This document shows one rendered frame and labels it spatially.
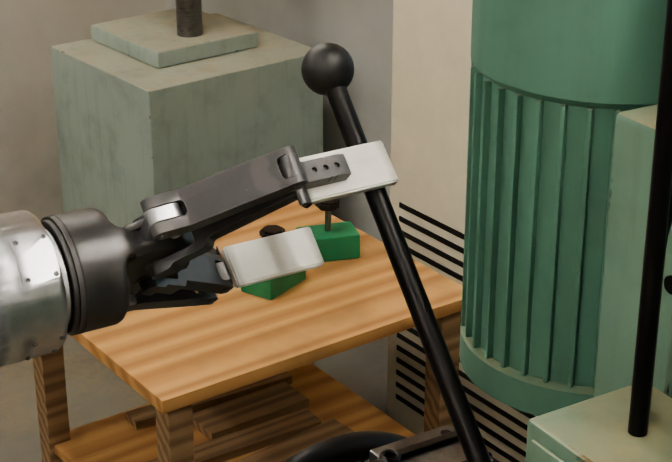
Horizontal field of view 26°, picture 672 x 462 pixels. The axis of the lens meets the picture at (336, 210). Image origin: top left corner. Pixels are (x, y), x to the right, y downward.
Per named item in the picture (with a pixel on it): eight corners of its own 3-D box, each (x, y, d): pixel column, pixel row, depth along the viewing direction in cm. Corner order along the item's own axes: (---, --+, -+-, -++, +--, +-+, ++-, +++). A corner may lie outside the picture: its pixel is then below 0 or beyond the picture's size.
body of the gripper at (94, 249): (55, 357, 92) (189, 321, 96) (83, 309, 84) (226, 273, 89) (19, 250, 94) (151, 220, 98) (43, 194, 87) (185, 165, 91)
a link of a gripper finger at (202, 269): (156, 284, 92) (138, 294, 92) (240, 296, 102) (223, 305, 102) (136, 229, 93) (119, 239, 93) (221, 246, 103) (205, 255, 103)
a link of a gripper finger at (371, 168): (282, 165, 91) (286, 160, 90) (377, 144, 94) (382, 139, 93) (299, 207, 90) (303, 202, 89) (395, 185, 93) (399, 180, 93)
